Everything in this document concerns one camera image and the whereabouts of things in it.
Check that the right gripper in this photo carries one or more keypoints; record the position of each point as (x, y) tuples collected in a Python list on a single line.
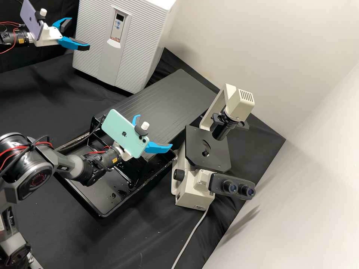
[(125, 155)]

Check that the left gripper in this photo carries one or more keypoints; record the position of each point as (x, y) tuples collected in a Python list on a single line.
[(49, 35)]

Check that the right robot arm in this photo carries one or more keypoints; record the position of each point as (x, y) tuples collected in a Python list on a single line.
[(28, 168)]

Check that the incubator door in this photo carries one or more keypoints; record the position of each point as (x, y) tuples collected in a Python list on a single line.
[(92, 42)]

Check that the white incubator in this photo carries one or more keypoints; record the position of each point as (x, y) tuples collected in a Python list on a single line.
[(171, 8)]

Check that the black platform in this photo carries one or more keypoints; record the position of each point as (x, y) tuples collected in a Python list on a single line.
[(168, 106)]

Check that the cream microscope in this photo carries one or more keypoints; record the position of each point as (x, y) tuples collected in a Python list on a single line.
[(190, 185)]

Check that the black tray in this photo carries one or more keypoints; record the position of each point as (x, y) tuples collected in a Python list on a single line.
[(106, 199)]

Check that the right wrist camera phone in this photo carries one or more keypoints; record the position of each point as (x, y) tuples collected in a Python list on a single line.
[(120, 131)]

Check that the wrist camera phone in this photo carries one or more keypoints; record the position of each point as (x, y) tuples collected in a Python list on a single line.
[(29, 14), (120, 131)]

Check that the left wrist camera phone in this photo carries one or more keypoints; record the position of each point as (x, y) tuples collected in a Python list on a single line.
[(29, 14)]

